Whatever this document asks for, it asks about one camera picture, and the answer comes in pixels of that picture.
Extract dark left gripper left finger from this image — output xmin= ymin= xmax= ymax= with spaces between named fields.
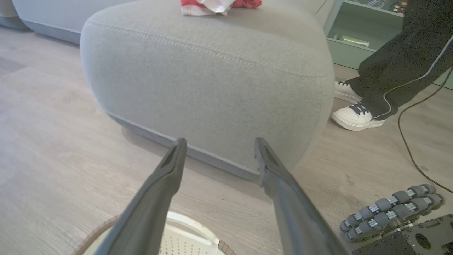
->
xmin=93 ymin=138 xmax=187 ymax=255

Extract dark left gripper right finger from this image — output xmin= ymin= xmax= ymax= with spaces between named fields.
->
xmin=254 ymin=137 xmax=351 ymax=255

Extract red garment with white patch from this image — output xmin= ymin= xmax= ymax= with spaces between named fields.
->
xmin=180 ymin=0 xmax=263 ymax=17

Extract white perforated basket brown rim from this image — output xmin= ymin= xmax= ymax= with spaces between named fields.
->
xmin=73 ymin=212 xmax=237 ymax=255

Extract grey fabric seat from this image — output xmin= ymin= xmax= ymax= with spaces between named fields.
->
xmin=80 ymin=0 xmax=336 ymax=181

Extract grey roller robot wheel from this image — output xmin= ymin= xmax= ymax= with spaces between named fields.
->
xmin=339 ymin=183 xmax=445 ymax=243

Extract white sneaker dark laces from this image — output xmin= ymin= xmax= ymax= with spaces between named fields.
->
xmin=334 ymin=80 xmax=363 ymax=104
xmin=331 ymin=102 xmax=386 ymax=131

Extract teal shelf unit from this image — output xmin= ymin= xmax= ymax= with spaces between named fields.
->
xmin=323 ymin=0 xmax=453 ymax=89

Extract white flat item on shelf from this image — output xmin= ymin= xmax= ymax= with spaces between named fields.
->
xmin=333 ymin=34 xmax=370 ymax=48

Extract person leg black trousers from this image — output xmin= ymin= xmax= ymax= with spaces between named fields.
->
xmin=349 ymin=0 xmax=453 ymax=120

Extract grey sofa section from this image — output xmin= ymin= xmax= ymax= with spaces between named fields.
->
xmin=0 ymin=0 xmax=138 ymax=45

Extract black device orange buttons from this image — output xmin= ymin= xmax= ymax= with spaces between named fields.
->
xmin=389 ymin=1 xmax=407 ymax=15

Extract thin black floor cable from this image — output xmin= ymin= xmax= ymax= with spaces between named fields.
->
xmin=397 ymin=67 xmax=453 ymax=194

